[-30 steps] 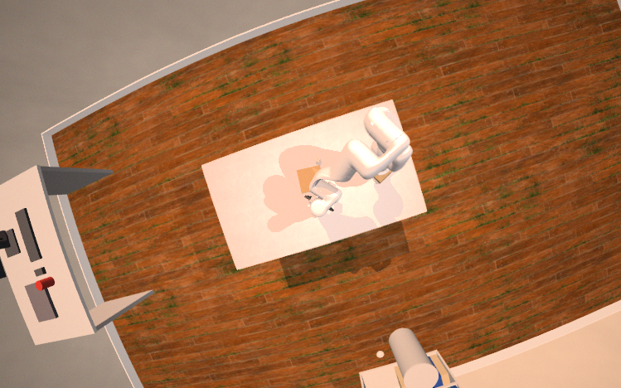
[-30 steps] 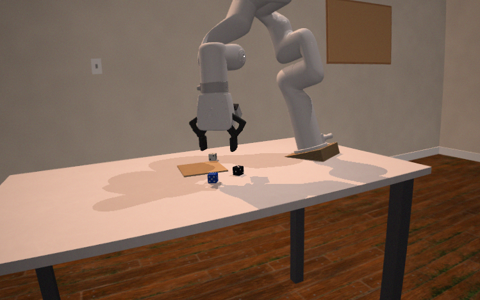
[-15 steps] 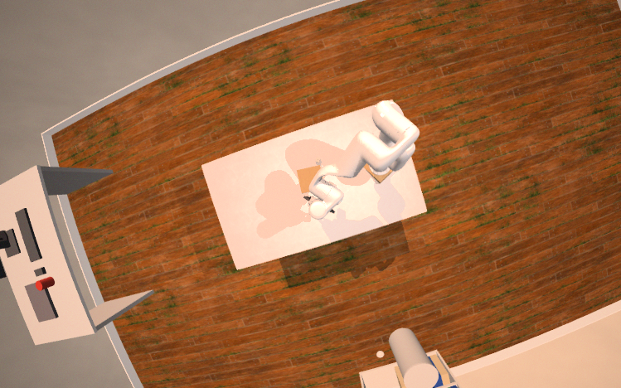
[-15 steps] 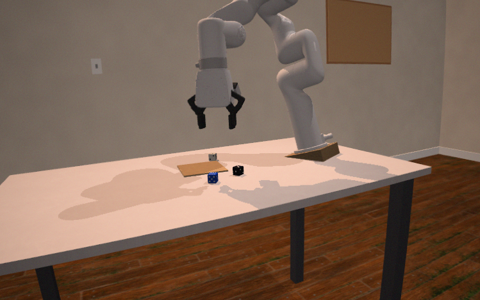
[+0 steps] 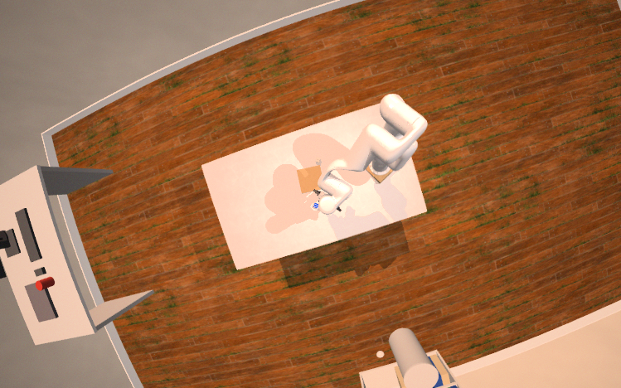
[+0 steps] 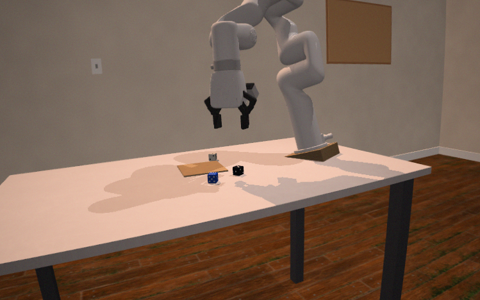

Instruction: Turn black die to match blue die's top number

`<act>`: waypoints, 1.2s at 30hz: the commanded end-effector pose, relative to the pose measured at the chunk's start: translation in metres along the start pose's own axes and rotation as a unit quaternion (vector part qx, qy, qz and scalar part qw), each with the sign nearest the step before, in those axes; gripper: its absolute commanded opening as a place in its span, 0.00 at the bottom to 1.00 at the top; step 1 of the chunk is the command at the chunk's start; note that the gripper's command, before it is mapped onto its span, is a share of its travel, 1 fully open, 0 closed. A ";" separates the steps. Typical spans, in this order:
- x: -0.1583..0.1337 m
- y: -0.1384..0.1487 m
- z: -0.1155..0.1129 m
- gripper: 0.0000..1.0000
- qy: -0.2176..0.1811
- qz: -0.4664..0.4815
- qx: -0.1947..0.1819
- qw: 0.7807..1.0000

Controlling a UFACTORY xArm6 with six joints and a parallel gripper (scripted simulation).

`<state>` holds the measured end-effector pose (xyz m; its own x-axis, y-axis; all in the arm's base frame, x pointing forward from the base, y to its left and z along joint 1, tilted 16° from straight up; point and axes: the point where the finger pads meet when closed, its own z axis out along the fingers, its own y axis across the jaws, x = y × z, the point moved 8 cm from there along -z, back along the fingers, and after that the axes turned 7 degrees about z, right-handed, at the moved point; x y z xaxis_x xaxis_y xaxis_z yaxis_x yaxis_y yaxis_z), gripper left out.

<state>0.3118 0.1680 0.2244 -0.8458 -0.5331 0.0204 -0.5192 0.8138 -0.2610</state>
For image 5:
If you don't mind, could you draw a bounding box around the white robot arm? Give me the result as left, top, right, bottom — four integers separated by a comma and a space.
318, 94, 428, 215

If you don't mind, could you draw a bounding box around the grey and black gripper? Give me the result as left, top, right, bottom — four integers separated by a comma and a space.
313, 189, 342, 212

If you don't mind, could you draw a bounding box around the brown mat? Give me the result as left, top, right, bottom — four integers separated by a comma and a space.
297, 165, 322, 193

